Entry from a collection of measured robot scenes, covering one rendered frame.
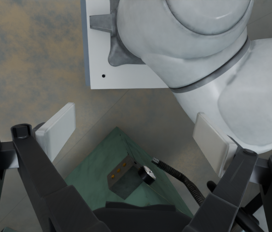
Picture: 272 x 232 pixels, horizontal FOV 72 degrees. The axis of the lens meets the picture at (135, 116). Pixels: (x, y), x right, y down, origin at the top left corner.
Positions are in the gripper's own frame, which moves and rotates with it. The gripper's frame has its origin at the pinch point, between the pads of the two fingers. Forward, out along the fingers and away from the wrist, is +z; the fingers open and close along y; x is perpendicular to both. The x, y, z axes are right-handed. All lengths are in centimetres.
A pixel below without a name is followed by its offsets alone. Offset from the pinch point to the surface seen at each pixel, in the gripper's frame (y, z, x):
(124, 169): -1, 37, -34
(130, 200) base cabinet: 2, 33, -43
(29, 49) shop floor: -57, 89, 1
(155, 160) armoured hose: 11, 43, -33
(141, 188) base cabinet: 5, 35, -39
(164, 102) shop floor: 23, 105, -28
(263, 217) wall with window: 125, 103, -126
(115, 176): -4, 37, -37
